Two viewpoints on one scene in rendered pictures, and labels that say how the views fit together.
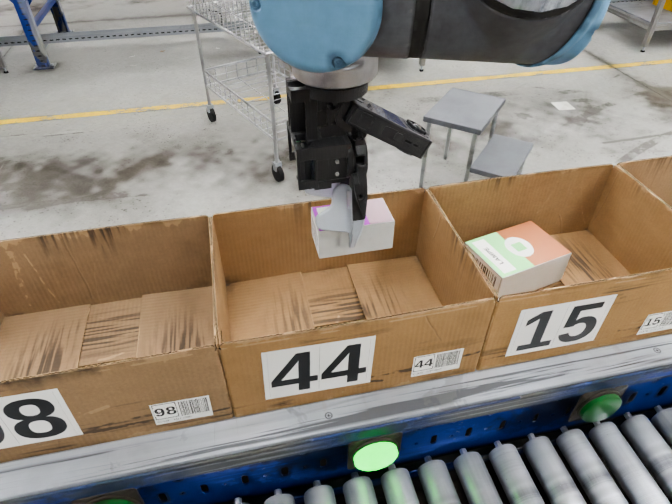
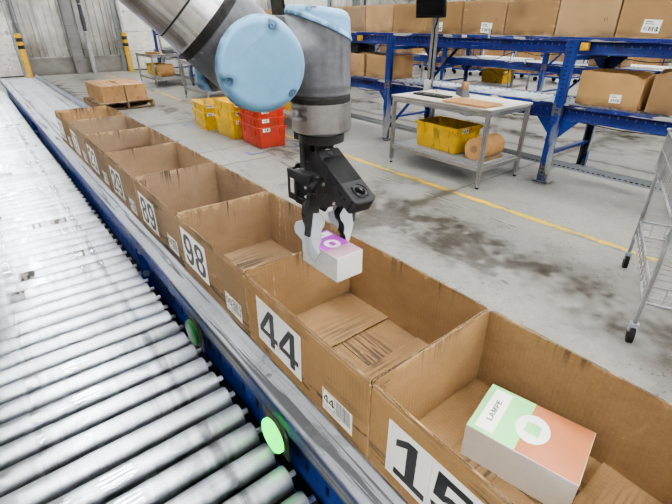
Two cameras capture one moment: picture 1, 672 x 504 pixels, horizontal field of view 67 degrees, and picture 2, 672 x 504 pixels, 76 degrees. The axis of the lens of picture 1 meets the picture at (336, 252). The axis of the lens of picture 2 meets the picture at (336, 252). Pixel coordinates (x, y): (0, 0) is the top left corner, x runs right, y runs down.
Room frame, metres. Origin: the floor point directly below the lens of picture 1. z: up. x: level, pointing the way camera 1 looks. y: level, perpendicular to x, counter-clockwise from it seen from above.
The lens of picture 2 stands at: (0.25, -0.62, 1.50)
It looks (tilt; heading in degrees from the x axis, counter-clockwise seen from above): 28 degrees down; 64
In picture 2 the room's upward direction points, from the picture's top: straight up
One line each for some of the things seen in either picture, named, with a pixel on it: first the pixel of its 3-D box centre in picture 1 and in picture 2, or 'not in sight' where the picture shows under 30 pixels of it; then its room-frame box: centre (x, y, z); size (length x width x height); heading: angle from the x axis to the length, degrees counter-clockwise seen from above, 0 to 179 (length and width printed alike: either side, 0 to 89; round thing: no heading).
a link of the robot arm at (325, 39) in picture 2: not in sight; (317, 55); (0.52, 0.00, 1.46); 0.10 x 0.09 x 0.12; 175
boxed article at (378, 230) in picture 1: (351, 227); (331, 254); (0.53, -0.02, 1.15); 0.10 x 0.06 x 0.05; 103
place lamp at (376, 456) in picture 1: (376, 458); (271, 436); (0.38, -0.06, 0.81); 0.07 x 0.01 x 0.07; 102
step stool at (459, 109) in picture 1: (476, 149); not in sight; (2.41, -0.76, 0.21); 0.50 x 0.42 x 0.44; 60
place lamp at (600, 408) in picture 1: (601, 409); not in sight; (0.47, -0.45, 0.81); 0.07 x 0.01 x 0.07; 102
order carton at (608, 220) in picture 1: (552, 257); (540, 460); (0.68, -0.39, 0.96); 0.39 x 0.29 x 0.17; 102
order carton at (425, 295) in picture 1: (339, 290); (357, 324); (0.59, -0.01, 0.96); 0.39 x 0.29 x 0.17; 102
